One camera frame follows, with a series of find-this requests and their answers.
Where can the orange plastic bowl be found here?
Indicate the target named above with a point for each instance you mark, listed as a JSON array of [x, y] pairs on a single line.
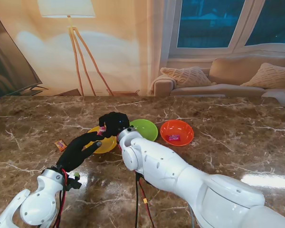
[[178, 127]]

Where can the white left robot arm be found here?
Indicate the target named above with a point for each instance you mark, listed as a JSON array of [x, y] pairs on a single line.
[[35, 204]]

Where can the yellow plastic bowl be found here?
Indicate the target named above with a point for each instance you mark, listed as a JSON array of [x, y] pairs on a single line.
[[107, 146]]

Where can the white framed window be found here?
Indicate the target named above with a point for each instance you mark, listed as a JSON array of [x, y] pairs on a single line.
[[204, 23]]

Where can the pink multicolour candy packet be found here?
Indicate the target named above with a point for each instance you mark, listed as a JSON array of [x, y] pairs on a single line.
[[101, 130]]

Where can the green plastic bowl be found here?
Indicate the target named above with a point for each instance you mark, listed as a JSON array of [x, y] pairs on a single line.
[[146, 129]]

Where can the beige sofa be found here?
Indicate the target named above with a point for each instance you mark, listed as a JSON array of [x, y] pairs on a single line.
[[228, 71]]

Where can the orange candy packet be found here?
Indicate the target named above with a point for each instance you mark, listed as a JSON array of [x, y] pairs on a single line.
[[59, 145]]

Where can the white shade tripod floor lamp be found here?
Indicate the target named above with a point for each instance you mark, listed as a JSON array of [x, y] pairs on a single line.
[[66, 9]]

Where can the cream knitted cushion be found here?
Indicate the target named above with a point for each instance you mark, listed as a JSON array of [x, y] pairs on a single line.
[[187, 77], [268, 76]]

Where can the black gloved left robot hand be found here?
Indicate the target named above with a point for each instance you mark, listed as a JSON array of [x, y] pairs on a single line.
[[78, 152]]

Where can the flat screen television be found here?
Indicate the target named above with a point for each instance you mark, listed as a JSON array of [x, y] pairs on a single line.
[[7, 66]]

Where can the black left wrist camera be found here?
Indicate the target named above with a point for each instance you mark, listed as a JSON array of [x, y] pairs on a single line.
[[73, 183]]

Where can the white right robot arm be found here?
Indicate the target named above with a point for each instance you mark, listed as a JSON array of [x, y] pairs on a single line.
[[180, 175]]

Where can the sheer beige curtain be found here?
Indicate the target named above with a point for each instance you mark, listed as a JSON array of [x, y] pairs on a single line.
[[154, 47]]

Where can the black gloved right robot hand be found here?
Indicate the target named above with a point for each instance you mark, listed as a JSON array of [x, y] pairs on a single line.
[[116, 122]]

